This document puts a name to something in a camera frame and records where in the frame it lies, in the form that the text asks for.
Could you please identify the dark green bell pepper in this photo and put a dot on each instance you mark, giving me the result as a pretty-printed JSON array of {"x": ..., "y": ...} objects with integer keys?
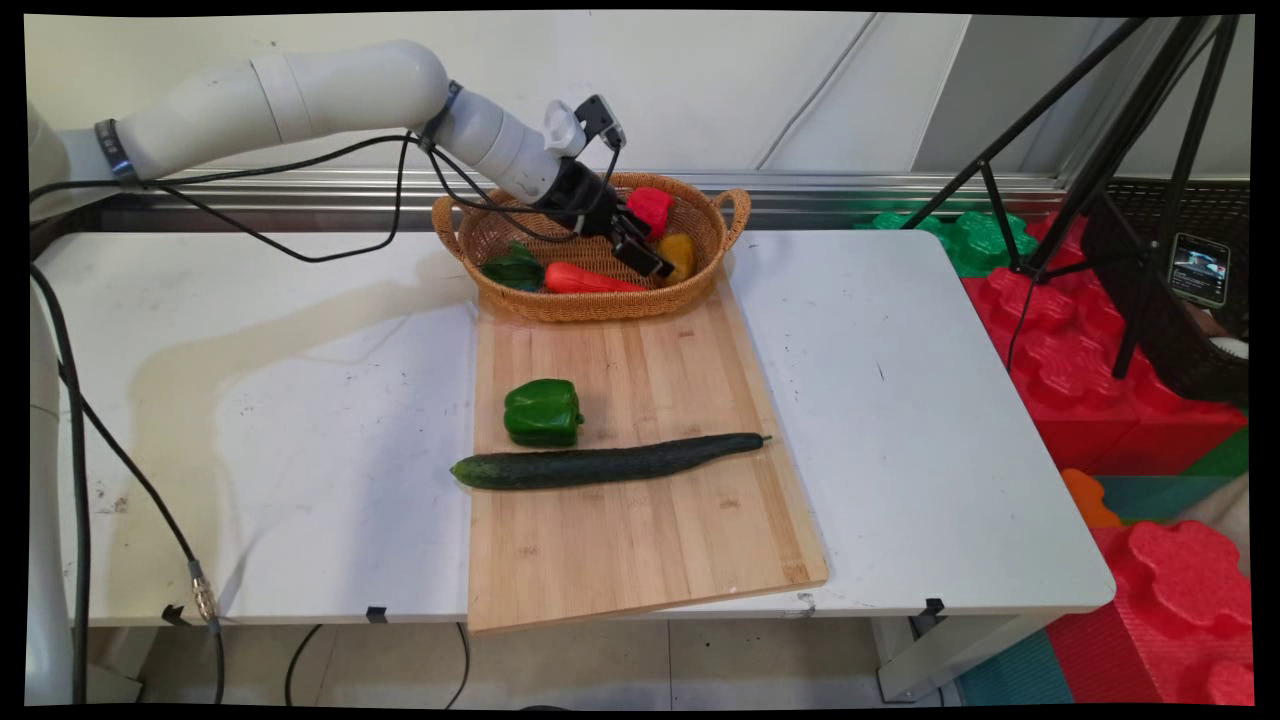
[{"x": 515, "y": 270}]

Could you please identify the metal wall rail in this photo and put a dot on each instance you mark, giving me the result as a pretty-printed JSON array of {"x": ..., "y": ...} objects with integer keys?
[{"x": 850, "y": 185}]

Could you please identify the orange foam piece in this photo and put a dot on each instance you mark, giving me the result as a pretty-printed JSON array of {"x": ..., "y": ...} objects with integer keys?
[{"x": 1088, "y": 497}]

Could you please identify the black table edge clip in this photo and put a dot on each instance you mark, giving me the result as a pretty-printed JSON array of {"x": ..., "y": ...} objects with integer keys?
[
  {"x": 174, "y": 615},
  {"x": 376, "y": 614},
  {"x": 933, "y": 607}
]

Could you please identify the large red foam block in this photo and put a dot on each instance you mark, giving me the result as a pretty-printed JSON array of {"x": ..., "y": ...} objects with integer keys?
[{"x": 1070, "y": 370}]

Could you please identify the orange carrot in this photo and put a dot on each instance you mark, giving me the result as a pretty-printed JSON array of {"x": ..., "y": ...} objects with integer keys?
[{"x": 585, "y": 280}]

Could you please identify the black mesh panel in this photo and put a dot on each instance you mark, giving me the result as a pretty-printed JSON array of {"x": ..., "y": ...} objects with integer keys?
[{"x": 1150, "y": 300}]

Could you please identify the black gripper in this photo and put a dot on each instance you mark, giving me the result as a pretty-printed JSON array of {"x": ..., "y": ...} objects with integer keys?
[{"x": 580, "y": 200}]

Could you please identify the wooden cutting board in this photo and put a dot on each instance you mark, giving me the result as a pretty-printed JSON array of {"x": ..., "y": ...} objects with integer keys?
[{"x": 640, "y": 520}]

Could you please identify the red toy vegetable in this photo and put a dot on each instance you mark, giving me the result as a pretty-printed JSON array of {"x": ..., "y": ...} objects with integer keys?
[{"x": 655, "y": 208}]

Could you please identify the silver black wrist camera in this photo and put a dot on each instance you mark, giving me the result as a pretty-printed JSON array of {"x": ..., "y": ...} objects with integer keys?
[{"x": 600, "y": 120}]

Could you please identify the white table leg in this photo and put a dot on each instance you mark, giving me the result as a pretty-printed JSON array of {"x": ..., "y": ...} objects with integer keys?
[{"x": 930, "y": 655}]

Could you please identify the green foam block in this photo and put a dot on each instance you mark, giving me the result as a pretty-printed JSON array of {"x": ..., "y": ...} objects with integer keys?
[{"x": 975, "y": 240}]

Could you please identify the black camera tripod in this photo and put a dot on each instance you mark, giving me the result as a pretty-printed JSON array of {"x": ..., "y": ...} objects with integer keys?
[{"x": 1110, "y": 150}]

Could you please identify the black smartphone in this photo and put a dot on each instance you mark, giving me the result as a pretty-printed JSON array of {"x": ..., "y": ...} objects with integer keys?
[{"x": 1198, "y": 270}]

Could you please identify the long dark green cucumber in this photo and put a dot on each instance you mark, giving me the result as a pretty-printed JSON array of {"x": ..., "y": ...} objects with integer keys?
[{"x": 600, "y": 463}]

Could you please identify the woven wicker basket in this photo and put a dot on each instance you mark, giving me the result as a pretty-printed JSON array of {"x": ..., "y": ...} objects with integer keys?
[{"x": 600, "y": 305}]

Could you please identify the bright green bell pepper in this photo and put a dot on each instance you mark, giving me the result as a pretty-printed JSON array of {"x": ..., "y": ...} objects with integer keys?
[{"x": 543, "y": 412}]

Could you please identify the yellow toy vegetable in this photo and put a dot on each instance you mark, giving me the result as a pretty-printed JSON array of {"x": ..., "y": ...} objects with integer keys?
[{"x": 682, "y": 255}]

